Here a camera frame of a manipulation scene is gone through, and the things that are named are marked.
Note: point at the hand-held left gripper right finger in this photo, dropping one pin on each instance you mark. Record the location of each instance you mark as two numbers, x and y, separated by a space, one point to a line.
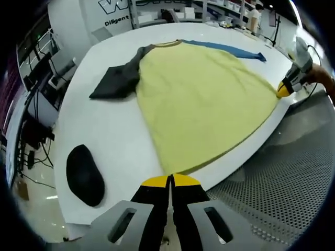
193 209

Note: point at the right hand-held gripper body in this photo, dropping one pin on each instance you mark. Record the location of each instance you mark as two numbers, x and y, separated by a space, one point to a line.
302 60

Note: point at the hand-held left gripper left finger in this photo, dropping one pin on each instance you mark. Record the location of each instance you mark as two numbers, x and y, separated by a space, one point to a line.
146 209

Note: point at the yellow blue grey garment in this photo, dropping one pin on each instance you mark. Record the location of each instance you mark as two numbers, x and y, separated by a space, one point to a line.
196 104

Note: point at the black tripod stand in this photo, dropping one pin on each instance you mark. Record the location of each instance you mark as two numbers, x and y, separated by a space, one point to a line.
276 31

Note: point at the dark mounted monitor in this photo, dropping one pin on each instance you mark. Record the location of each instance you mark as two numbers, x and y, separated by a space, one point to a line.
272 18

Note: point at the wooden board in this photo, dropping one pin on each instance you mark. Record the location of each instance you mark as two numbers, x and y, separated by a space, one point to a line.
249 35

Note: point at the black oval pad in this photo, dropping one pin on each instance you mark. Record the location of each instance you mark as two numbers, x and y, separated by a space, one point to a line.
83 177

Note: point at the idle white yellow gripper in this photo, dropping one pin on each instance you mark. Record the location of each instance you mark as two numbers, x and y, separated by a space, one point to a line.
226 24

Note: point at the white cloth bundle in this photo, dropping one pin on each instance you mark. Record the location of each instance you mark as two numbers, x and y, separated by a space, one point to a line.
214 23

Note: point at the white cardboard box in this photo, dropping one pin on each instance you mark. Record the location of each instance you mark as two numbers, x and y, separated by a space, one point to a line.
189 12
146 17

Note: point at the brown cardboard box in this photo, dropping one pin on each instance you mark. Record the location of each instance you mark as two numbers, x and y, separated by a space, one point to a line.
22 190

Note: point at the black white office chair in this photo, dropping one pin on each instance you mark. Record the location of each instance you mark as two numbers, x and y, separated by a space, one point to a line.
167 15

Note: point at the grey desk cabinet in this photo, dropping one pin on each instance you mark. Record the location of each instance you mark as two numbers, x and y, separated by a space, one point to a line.
42 107

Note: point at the grey metal shelf rack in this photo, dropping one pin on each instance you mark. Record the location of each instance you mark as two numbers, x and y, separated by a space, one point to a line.
134 13

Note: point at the grey chair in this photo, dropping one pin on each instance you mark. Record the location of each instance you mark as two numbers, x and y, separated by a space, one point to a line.
102 34

